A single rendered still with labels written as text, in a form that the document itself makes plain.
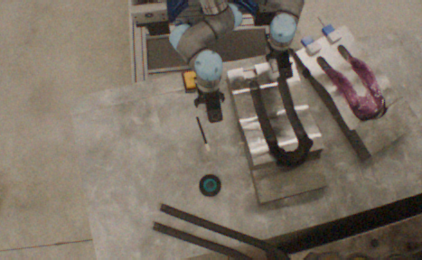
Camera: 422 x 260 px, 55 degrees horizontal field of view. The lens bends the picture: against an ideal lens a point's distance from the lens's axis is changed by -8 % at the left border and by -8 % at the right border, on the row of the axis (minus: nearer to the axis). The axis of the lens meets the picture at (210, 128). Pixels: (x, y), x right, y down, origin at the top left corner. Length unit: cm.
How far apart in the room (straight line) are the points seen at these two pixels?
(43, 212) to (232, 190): 129
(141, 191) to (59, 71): 132
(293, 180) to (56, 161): 147
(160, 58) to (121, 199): 102
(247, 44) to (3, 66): 153
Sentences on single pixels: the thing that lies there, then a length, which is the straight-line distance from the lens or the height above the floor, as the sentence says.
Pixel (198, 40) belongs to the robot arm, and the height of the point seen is 128.
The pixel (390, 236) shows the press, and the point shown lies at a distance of 179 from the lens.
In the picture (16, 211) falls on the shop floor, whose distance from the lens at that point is 266.
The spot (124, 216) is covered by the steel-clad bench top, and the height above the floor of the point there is 80.
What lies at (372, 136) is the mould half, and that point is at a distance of 168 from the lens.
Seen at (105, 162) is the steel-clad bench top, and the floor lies 80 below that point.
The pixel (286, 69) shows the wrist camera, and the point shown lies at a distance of 149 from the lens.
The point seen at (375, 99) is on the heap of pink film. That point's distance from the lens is 174.
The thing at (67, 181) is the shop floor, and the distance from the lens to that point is 257.
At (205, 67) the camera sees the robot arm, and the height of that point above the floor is 130.
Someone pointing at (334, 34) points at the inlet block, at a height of 88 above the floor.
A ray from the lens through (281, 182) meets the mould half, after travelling 160.
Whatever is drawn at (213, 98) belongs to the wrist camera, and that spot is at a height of 112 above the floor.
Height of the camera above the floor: 242
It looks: 75 degrees down
